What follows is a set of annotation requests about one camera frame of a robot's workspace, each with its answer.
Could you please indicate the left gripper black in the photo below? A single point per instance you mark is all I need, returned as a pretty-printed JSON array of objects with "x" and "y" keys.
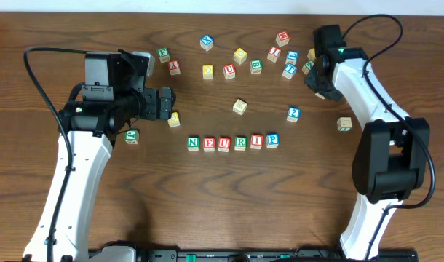
[{"x": 164, "y": 105}]

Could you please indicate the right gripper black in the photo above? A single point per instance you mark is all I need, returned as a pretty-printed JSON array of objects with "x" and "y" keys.
[{"x": 317, "y": 83}]

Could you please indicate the yellow block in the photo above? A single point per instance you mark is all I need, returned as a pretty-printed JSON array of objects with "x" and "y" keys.
[
  {"x": 240, "y": 56},
  {"x": 207, "y": 72},
  {"x": 174, "y": 120},
  {"x": 311, "y": 55},
  {"x": 320, "y": 96}
]

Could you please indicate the green N block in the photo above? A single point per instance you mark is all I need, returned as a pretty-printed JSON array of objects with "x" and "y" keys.
[{"x": 193, "y": 143}]

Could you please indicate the red E block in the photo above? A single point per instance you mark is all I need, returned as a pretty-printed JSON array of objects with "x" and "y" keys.
[{"x": 209, "y": 144}]

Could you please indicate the red u block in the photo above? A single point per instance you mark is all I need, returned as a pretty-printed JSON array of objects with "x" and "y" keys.
[
  {"x": 224, "y": 144},
  {"x": 229, "y": 71}
]

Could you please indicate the blue P block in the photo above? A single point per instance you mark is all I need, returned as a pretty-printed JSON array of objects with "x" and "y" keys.
[{"x": 272, "y": 140}]

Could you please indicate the red i block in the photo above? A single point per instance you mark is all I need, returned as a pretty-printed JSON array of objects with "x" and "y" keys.
[
  {"x": 273, "y": 54},
  {"x": 256, "y": 141}
]

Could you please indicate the green R block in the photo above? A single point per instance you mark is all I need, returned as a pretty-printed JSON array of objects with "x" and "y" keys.
[{"x": 240, "y": 143}]

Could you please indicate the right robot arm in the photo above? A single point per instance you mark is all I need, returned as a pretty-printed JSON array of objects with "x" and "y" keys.
[{"x": 389, "y": 162}]

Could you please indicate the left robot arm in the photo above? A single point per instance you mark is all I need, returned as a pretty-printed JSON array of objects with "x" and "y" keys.
[{"x": 85, "y": 145}]

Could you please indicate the green Z block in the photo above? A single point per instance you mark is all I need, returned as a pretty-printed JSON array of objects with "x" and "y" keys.
[{"x": 307, "y": 67}]

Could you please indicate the blue T block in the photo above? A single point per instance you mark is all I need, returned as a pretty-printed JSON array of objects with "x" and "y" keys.
[{"x": 289, "y": 71}]

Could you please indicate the blue L block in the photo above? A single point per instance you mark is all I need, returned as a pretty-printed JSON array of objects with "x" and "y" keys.
[{"x": 291, "y": 57}]

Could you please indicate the green J block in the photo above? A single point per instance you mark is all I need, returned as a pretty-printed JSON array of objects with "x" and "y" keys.
[{"x": 131, "y": 137}]

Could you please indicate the blue 2 block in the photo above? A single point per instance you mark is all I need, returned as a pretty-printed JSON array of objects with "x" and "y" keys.
[{"x": 293, "y": 114}]

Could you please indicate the white F block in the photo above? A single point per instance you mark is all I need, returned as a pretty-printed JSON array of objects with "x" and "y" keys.
[{"x": 344, "y": 124}]

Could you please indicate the green F block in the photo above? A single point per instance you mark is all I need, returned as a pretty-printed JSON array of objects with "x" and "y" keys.
[{"x": 164, "y": 55}]

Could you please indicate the red H block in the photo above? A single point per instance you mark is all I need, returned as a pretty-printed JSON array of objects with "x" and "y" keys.
[{"x": 282, "y": 38}]

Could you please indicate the green B block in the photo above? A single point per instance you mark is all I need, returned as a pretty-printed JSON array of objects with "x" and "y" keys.
[{"x": 256, "y": 66}]

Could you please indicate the blue X block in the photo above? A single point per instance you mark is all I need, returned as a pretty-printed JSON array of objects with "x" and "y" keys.
[{"x": 206, "y": 42}]

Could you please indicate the white K block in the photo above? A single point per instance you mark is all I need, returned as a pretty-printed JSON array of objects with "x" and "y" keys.
[{"x": 239, "y": 107}]

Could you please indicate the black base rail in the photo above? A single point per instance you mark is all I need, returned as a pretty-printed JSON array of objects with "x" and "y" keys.
[{"x": 123, "y": 253}]

